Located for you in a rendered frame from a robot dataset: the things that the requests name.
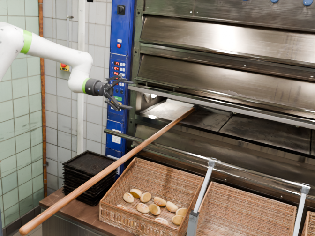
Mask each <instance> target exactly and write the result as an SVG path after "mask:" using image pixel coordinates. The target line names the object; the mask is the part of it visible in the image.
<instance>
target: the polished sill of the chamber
mask: <svg viewBox="0 0 315 236"><path fill-rule="evenodd" d="M135 119H136V120H140V121H143V122H147V123H151V124H155V125H159V126H163V127H165V126H167V125H168V124H170V123H171V122H173V121H172V120H168V119H164V118H159V117H155V116H151V115H147V114H143V113H137V114H136V115H135ZM171 129H175V130H178V131H182V132H186V133H191V134H194V135H198V136H202V137H206V138H209V139H213V140H218V141H222V142H225V143H229V144H233V145H237V146H240V147H244V148H249V149H253V150H256V151H260V152H264V153H268V154H272V155H276V156H280V157H284V158H288V159H291V160H295V161H299V162H304V163H307V164H311V165H315V155H309V154H305V153H302V152H298V151H294V150H290V149H286V148H282V147H277V146H273V145H269V144H265V143H261V142H257V141H254V140H248V139H244V138H241V137H237V136H233V135H229V134H225V133H220V132H216V131H212V130H208V129H204V128H200V127H197V126H193V125H188V124H184V123H180V122H179V123H177V124H176V125H175V126H173V127H172V128H171Z"/></svg>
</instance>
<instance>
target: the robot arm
mask: <svg viewBox="0 0 315 236"><path fill-rule="evenodd" d="M19 53H23V54H25V55H30V56H35V57H40V58H44V59H49V60H53V61H56V62H59V63H62V64H65V65H68V66H71V67H72V71H71V74H70V77H69V80H68V82H67V84H68V87H69V89H70V90H71V91H72V92H74V93H78V94H79V93H82V94H88V95H92V96H104V97H105V101H104V102H105V103H107V104H108V105H110V106H111V107H112V108H113V109H114V110H116V111H120V110H121V109H122V110H125V109H129V110H130V109H132V108H133V107H130V106H126V105H120V104H119V103H118V101H117V100H116V99H115V98H114V95H113V91H114V88H113V87H114V86H115V85H116V84H118V83H119V82H122V83H127V84H134V83H135V82H132V81H128V79H125V78H122V74H119V75H117V76H114V77H111V78H105V80H106V83H104V82H101V81H100V80H96V79H92V78H89V75H90V71H91V68H92V65H93V58H92V56H91V55H90V54H89V53H87V52H83V51H78V50H74V49H71V48H68V47H65V46H62V45H59V44H56V43H54V42H51V41H49V40H47V39H44V38H42V37H40V36H38V35H36V34H34V33H32V32H28V31H26V30H24V29H21V28H19V27H16V26H14V25H11V24H8V23H6V22H0V82H1V80H2V78H3V77H4V75H5V73H6V71H7V70H8V68H9V67H10V65H11V64H12V62H13V61H14V59H15V58H16V56H17V55H18V54H19ZM116 78H119V79H118V80H117V81H115V82H114V83H112V84H110V83H109V82H110V80H113V79H116ZM108 98H109V99H111V101H112V102H113V103H112V102H111V101H110V100H109V99H108Z"/></svg>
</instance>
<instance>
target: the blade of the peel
mask: <svg viewBox="0 0 315 236"><path fill-rule="evenodd" d="M166 102H168V103H173V104H178V105H182V106H187V107H191V108H192V107H193V106H194V105H195V103H189V102H185V101H183V102H181V101H180V100H176V99H171V98H168V99H167V100H166ZM196 105H199V104H196ZM199 109H200V110H204V111H209V112H214V113H218V114H222V115H227V116H230V115H231V114H232V113H233V112H232V111H226V110H222V109H217V108H213V107H208V106H204V105H199Z"/></svg>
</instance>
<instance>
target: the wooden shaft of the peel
mask: <svg viewBox="0 0 315 236"><path fill-rule="evenodd" d="M194 111H195V108H191V109H190V110H188V111H187V112H185V113H184V114H183V115H181V116H180V117H178V118H177V119H175V120H174V121H173V122H171V123H170V124H168V125H167V126H165V127H164V128H163V129H161V130H160V131H158V132H157V133H155V134H154V135H152V136H151V137H150V138H148V139H147V140H146V141H144V142H143V143H141V144H140V145H138V146H137V147H135V148H134V149H132V150H131V151H130V152H128V153H127V154H125V155H124V156H122V157H121V158H120V159H118V160H117V161H115V162H114V163H113V164H111V165H110V166H108V167H107V168H105V169H104V170H103V171H101V172H99V173H98V174H97V175H95V176H94V177H93V178H91V179H90V180H88V181H87V182H85V183H84V184H82V185H81V186H80V187H78V188H77V189H75V190H74V191H72V192H71V193H70V194H68V195H67V196H65V197H64V198H62V199H61V200H60V201H58V202H57V203H55V204H54V205H52V206H51V207H50V208H48V209H47V210H45V211H44V212H43V213H41V214H40V215H38V216H37V217H35V218H34V219H32V220H31V221H30V222H28V223H27V224H25V225H24V226H22V227H21V228H20V229H19V233H20V234H21V235H22V236H24V235H26V234H28V233H29V232H31V231H32V230H33V229H34V228H36V227H37V226H39V225H40V224H41V223H43V222H44V221H46V220H47V219H48V218H50V217H51V216H52V215H54V214H55V213H56V212H58V211H59V210H61V209H62V208H63V207H64V206H66V205H67V204H68V203H70V202H71V201H73V200H74V199H75V198H77V197H78V196H79V195H81V194H82V193H84V192H85V191H86V190H88V189H89V188H91V187H92V186H93V185H94V184H96V183H97V182H98V181H100V180H101V179H102V178H104V177H105V176H107V175H108V174H109V173H111V172H112V171H113V170H115V169H116V168H118V167H119V166H120V165H122V164H123V163H124V162H126V161H127V160H128V159H130V158H131V157H132V156H134V155H135V154H137V153H138V152H139V151H141V150H142V149H143V148H145V147H146V146H147V145H149V144H150V143H151V142H153V141H154V140H155V139H157V138H158V137H159V136H161V135H162V134H164V133H165V132H166V131H168V130H169V129H171V128H172V127H173V126H175V125H176V124H177V123H179V122H180V121H181V120H183V119H184V118H185V117H187V116H188V115H189V114H191V113H192V112H194Z"/></svg>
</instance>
